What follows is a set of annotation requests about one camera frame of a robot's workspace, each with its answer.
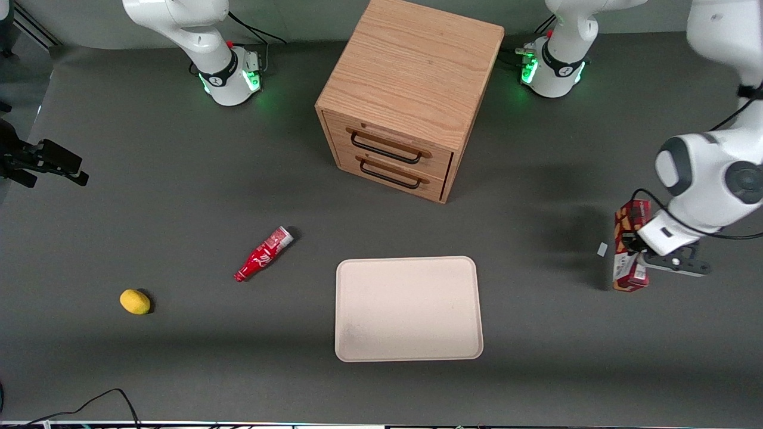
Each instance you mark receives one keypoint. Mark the wooden two-drawer cabinet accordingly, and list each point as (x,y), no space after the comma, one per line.
(417,65)

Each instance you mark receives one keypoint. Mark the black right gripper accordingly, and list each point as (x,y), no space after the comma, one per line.
(13,156)

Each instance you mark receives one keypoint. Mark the wooden drawer front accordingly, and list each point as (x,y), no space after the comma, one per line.
(351,162)
(438,162)

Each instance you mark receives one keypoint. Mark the yellow lemon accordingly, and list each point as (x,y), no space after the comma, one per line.
(135,301)

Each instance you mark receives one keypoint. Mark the aluminium frame rail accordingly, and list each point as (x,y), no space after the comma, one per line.
(36,25)

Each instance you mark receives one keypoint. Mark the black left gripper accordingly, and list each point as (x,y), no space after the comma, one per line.
(632,243)

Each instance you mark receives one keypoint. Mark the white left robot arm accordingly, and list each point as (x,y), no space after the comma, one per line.
(709,173)

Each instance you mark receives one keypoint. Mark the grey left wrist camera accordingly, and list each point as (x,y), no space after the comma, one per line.
(664,233)

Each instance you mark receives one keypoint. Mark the red cookie box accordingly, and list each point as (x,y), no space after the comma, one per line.
(630,220)

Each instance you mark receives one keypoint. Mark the beige plastic tray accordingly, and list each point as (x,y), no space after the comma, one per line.
(405,310)

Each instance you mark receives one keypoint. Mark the red cola bottle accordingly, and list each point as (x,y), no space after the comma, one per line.
(262,255)

